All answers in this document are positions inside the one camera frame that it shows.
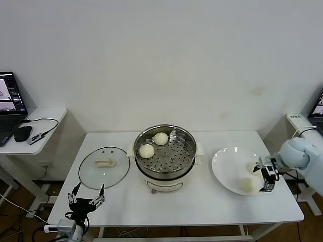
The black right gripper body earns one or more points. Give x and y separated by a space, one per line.
270 175

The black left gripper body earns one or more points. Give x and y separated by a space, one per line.
80 209

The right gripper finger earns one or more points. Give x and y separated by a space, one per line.
256 168
268 187

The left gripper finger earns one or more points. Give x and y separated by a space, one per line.
99 201
72 197

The white steamed baozi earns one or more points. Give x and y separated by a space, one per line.
250 167
246 186
147 151
160 138

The perforated steel steamer basket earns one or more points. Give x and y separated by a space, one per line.
174 161

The white round plate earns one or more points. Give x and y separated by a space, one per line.
227 166

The white side table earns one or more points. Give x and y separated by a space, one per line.
300 123
38 148

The cream electric cooker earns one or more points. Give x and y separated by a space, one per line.
164 185

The grey usb hub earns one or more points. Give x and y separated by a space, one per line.
36 138

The black computer mouse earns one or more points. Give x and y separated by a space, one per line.
22 133

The black open laptop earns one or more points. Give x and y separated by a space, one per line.
10 121
318 106

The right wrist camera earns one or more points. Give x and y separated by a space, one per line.
267 161

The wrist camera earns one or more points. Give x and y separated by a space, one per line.
50 228
267 161

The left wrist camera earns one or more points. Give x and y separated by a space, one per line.
50 228

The white wall socket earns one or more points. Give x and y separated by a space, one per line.
46 165

